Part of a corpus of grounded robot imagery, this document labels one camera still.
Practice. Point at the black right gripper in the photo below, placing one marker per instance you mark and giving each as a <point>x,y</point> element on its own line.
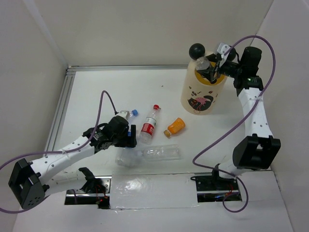
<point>208,74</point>

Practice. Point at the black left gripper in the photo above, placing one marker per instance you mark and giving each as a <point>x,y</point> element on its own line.
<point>128,141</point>

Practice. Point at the black label clear bottle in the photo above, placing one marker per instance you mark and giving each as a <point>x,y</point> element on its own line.
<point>202,63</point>

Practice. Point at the blue label white cap bottle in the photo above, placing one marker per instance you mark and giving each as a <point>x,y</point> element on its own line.
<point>127,157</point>

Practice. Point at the orange juice bottle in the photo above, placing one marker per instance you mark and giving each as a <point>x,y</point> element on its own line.
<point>174,127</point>

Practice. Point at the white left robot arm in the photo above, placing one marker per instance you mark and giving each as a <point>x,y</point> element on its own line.
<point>31,182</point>

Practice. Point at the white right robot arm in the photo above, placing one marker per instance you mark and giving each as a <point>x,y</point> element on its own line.
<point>259,147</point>

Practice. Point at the cream bin with black ears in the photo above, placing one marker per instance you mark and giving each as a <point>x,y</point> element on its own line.
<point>198,98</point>

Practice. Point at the red label red cap bottle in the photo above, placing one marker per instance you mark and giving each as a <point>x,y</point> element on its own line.
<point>149,125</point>

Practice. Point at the crushed blue cap water bottle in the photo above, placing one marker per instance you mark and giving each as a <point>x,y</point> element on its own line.
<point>132,115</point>

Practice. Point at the clear unlabelled plastic bottle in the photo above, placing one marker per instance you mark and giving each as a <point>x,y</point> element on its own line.
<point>159,153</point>

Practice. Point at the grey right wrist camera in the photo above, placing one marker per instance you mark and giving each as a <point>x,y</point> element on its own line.
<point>221,49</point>

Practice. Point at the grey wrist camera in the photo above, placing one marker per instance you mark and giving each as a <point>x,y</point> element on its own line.
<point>221,49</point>
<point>124,114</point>

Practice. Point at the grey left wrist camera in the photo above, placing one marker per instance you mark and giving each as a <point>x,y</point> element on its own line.
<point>124,114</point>

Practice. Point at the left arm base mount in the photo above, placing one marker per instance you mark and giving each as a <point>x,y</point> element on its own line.
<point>96,191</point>

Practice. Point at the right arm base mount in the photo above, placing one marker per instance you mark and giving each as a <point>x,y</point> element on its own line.
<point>214,189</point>

